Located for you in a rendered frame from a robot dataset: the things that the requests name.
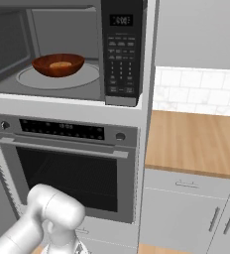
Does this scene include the black glass oven door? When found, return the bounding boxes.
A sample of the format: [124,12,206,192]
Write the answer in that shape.
[0,137,136,225]

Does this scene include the grey microwave door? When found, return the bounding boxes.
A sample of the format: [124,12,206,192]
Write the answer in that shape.
[0,8,34,89]

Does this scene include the grey drawer handle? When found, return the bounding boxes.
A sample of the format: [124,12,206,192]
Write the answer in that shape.
[174,179,200,190]

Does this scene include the steel built-in oven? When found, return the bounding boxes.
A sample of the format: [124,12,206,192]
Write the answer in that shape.
[0,112,140,225]

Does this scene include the grey tall oven cabinet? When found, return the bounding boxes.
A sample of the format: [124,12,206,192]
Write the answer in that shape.
[0,0,161,254]

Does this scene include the grey cupboard door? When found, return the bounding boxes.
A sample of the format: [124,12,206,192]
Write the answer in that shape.
[206,198,230,254]
[138,187,228,254]

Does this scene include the steel oven door handle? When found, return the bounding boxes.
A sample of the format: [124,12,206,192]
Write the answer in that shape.
[0,137,130,160]

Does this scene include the grey black microwave oven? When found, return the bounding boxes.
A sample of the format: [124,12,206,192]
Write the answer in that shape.
[0,0,149,108]

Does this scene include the grey drawer front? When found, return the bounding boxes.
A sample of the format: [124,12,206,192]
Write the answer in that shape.
[143,168,230,200]

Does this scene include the grey drawer under oven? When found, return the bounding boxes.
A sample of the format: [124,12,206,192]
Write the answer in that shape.
[74,216,140,250]

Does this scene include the round oven knob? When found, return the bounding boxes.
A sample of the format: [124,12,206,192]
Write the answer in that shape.
[115,132,127,142]
[0,120,11,131]

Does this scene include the grey cupboard door handle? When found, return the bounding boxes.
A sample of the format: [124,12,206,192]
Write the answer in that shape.
[208,206,221,233]
[222,208,230,236]

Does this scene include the brown wooden bowl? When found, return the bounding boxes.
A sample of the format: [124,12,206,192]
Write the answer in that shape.
[31,53,86,78]

